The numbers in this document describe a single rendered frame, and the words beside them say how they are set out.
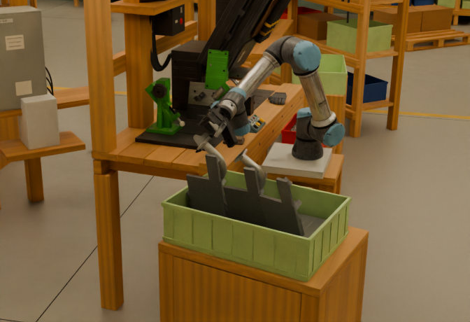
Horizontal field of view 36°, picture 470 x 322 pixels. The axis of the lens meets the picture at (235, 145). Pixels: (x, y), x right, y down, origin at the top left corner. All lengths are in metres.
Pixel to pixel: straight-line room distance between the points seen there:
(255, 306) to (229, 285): 0.13
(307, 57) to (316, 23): 3.82
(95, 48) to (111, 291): 1.27
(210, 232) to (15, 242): 2.19
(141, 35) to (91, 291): 1.42
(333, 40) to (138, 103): 3.10
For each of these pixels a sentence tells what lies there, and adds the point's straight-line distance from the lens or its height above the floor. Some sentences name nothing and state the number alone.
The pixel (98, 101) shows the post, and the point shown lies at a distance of 3.43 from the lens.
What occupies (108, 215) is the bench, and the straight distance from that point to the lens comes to 3.64.
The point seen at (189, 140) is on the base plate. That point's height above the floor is 0.90.
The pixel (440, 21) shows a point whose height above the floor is 0.27.
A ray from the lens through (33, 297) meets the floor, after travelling 4.09.
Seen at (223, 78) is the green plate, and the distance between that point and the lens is 3.82.
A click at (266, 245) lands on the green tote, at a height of 0.89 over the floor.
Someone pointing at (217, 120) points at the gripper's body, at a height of 1.25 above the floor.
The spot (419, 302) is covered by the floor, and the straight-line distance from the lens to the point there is 4.08.
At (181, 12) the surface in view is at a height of 1.45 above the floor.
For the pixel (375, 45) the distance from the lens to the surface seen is 6.48.
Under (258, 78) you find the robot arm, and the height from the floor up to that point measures 1.32.
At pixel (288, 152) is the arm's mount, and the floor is 0.89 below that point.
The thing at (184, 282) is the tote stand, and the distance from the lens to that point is 2.84.
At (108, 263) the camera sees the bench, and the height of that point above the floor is 0.28.
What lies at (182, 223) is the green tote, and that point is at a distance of 2.75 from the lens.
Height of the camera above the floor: 2.11
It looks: 20 degrees down
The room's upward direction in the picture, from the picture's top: 1 degrees clockwise
